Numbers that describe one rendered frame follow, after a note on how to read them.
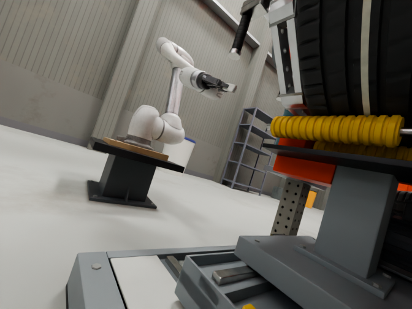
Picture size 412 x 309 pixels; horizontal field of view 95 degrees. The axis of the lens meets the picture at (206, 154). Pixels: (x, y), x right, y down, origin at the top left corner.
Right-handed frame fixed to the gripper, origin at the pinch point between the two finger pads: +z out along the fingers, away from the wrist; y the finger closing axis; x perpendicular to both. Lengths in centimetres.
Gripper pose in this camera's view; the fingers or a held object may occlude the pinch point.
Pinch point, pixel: (229, 87)
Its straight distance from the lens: 86.6
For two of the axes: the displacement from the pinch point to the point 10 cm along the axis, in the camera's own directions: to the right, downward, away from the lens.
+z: 5.6, 4.2, -7.1
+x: -4.7, 8.7, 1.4
